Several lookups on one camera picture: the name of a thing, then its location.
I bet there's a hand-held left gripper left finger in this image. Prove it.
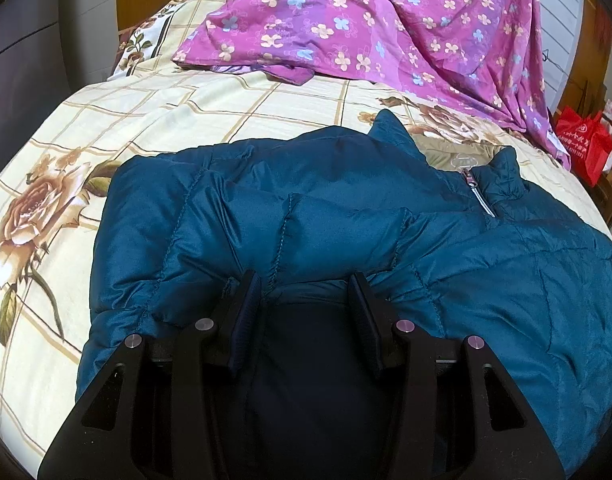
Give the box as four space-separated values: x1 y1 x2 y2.
36 270 264 480

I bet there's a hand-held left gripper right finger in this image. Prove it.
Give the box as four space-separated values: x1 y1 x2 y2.
348 272 569 480

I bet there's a teal puffer jacket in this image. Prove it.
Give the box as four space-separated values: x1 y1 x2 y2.
76 109 612 480

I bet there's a bed with cream floral sheet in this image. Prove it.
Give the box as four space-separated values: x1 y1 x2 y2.
0 0 612 466

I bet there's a red shopping bag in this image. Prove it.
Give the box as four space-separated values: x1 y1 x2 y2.
555 105 612 188

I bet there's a purple floral bed sheet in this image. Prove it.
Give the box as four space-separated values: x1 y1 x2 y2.
172 0 573 170

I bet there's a grey wardrobe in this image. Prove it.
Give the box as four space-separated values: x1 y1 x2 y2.
0 0 119 171

